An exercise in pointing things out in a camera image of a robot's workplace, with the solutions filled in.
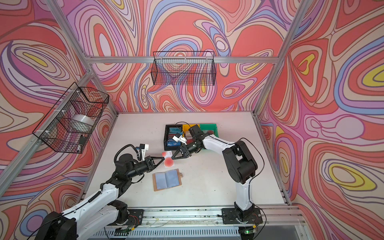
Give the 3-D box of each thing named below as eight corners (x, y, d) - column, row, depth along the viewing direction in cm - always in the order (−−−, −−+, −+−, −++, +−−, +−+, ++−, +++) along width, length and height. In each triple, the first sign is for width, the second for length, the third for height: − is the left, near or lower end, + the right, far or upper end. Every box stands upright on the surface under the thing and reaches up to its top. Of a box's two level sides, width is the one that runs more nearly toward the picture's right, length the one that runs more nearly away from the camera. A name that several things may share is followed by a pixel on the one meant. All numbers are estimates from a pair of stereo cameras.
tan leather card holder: (154, 191, 84) (153, 190, 82) (153, 175, 90) (152, 173, 88) (183, 185, 86) (183, 183, 84) (180, 169, 92) (180, 167, 90)
